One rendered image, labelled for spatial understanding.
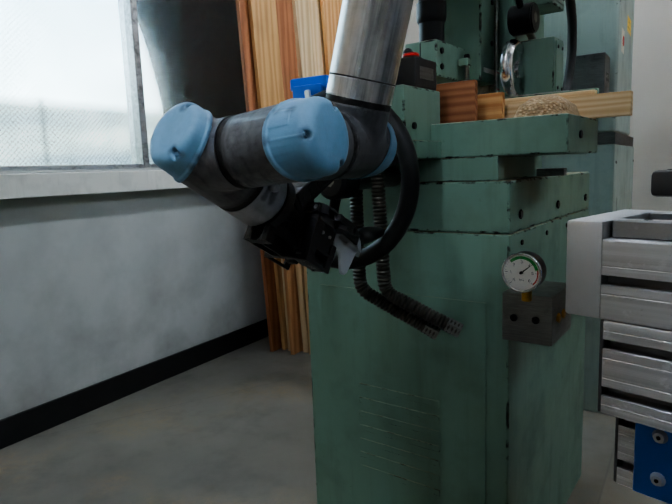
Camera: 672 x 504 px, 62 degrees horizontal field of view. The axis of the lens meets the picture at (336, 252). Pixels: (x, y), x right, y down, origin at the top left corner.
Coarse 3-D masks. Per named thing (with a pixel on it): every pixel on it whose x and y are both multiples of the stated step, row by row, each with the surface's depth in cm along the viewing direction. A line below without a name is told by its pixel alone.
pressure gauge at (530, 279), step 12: (528, 252) 87; (504, 264) 88; (516, 264) 87; (528, 264) 86; (540, 264) 85; (504, 276) 88; (516, 276) 87; (528, 276) 86; (540, 276) 85; (516, 288) 88; (528, 288) 87; (528, 300) 89
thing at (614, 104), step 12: (576, 96) 99; (588, 96) 98; (600, 96) 97; (612, 96) 95; (624, 96) 94; (516, 108) 105; (588, 108) 98; (600, 108) 97; (612, 108) 96; (624, 108) 95
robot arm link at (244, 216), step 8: (280, 184) 64; (264, 192) 62; (272, 192) 64; (280, 192) 64; (256, 200) 62; (264, 200) 63; (272, 200) 63; (280, 200) 64; (248, 208) 62; (256, 208) 63; (264, 208) 63; (272, 208) 64; (280, 208) 65; (240, 216) 64; (248, 216) 64; (256, 216) 64; (264, 216) 64; (272, 216) 65; (248, 224) 66; (256, 224) 65
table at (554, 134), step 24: (480, 120) 94; (504, 120) 91; (528, 120) 89; (552, 120) 87; (576, 120) 90; (432, 144) 95; (456, 144) 97; (480, 144) 94; (504, 144) 92; (528, 144) 90; (552, 144) 87; (576, 144) 90
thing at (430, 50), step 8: (432, 40) 109; (416, 48) 111; (424, 48) 110; (432, 48) 109; (440, 48) 110; (448, 48) 113; (456, 48) 116; (424, 56) 110; (432, 56) 109; (440, 56) 110; (448, 56) 113; (456, 56) 116; (440, 64) 110; (448, 64) 113; (456, 64) 116; (440, 72) 110; (448, 72) 113; (456, 72) 116; (440, 80) 115; (448, 80) 116; (456, 80) 117; (464, 80) 120
